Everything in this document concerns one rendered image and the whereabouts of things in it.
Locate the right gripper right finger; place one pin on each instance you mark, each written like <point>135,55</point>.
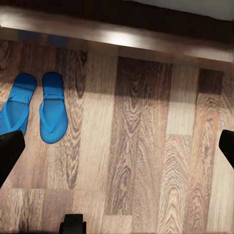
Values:
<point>226,145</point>

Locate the sandal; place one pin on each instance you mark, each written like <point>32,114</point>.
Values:
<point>14,114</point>
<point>53,114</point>

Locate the bed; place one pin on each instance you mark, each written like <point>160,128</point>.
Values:
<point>195,33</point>

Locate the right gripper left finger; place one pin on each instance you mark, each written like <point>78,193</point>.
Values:
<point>11,146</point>

